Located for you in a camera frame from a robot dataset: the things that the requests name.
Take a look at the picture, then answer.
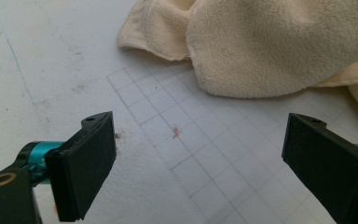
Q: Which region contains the white grid mat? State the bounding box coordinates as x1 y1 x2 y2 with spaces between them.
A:
0 0 358 224

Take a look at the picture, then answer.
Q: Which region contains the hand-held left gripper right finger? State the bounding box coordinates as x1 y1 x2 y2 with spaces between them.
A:
281 112 358 224

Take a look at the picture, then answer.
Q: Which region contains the cream terry towel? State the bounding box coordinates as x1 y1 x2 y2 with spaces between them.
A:
117 0 358 125

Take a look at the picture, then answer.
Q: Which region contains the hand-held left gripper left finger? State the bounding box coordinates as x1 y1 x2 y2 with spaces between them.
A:
45 111 117 222

